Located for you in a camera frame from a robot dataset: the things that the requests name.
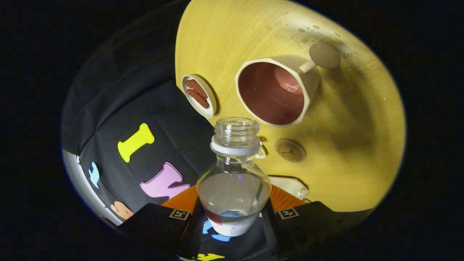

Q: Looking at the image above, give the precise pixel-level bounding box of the wooden table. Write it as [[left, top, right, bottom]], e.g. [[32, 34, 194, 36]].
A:
[[175, 0, 406, 212]]

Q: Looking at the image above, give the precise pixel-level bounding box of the white divided dish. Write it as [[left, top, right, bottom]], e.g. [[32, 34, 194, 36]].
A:
[[256, 136, 267, 159]]

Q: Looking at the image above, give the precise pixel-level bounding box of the black backdrop cloth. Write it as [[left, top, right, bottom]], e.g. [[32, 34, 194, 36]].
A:
[[61, 0, 283, 261]]

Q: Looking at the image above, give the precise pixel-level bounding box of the beige cup with pink inside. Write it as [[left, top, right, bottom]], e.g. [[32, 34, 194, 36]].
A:
[[235, 43, 341, 128]]

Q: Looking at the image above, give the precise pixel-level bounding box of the red sausage piece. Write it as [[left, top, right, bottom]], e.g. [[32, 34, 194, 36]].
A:
[[187, 89, 210, 109], [185, 79, 209, 99]]

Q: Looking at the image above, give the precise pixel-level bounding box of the white toaster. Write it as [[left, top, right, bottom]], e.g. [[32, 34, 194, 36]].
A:
[[268, 176, 310, 203]]

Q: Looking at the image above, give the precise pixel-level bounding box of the round white plate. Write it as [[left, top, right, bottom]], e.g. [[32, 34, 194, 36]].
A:
[[181, 74, 217, 119]]

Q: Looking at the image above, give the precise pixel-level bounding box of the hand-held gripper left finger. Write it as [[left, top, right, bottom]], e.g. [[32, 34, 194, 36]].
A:
[[116, 186, 205, 259]]

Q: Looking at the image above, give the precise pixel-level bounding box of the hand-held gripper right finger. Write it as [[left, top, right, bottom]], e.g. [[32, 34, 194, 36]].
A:
[[261, 185, 350, 256]]

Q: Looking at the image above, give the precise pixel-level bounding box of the clear plastic juice bottle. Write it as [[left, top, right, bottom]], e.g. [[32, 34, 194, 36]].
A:
[[196, 117, 272, 237]]

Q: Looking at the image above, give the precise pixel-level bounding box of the round cork coaster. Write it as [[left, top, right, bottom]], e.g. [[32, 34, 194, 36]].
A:
[[274, 138, 307, 162]]

